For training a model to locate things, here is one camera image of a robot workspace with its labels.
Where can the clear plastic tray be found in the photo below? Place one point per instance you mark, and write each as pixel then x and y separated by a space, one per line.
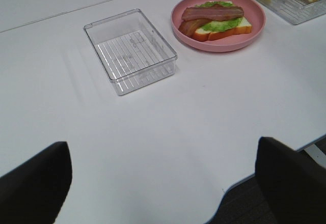
pixel 296 11
pixel 132 51

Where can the brown bacon strip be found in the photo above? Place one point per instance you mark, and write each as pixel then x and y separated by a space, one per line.
pixel 190 26

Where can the pink round plate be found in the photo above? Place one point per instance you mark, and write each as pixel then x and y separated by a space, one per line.
pixel 252 12

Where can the right clear plastic tray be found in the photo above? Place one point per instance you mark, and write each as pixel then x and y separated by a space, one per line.
pixel 296 11

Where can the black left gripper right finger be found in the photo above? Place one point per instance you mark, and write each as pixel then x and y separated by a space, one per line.
pixel 293 185

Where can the green lettuce leaf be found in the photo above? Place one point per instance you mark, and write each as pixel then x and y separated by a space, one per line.
pixel 221 26

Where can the left clear plastic tray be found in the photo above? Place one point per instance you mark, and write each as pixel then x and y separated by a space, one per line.
pixel 132 51

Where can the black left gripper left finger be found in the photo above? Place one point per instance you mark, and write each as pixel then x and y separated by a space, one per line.
pixel 35 191

